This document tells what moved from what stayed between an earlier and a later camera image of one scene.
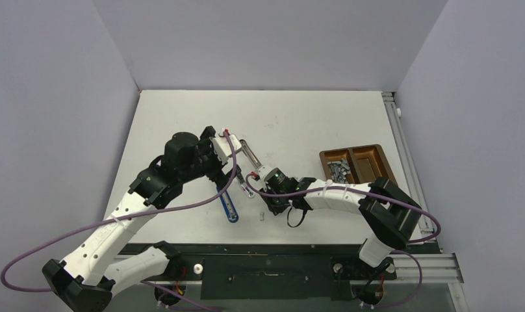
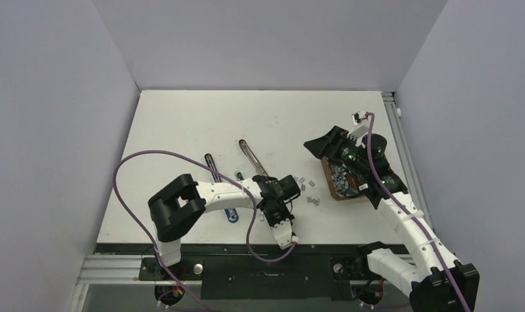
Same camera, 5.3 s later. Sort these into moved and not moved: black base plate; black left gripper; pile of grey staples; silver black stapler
Moved: black left gripper
Not moved: black base plate; silver black stapler; pile of grey staples
